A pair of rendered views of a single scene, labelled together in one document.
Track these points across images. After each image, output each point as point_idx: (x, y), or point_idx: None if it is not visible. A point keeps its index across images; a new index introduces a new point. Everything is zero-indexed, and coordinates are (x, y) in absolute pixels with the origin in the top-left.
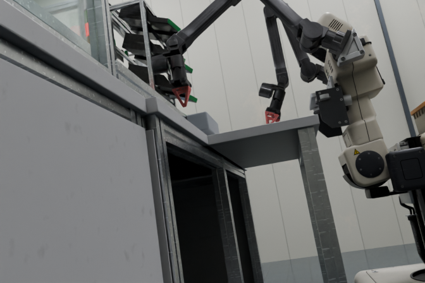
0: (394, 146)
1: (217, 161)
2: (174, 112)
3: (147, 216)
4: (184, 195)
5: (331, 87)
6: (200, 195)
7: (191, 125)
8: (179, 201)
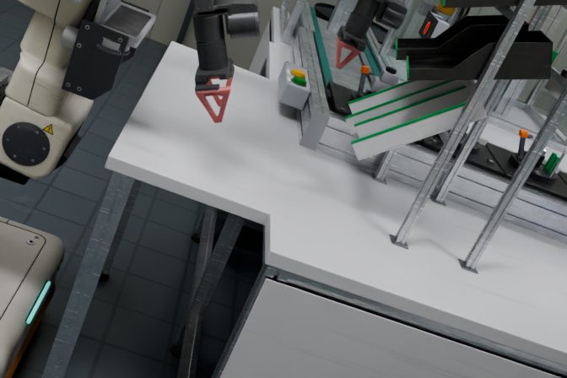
0: (4, 81)
1: None
2: (268, 51)
3: None
4: (422, 352)
5: None
6: (378, 344)
7: (268, 62)
8: (433, 367)
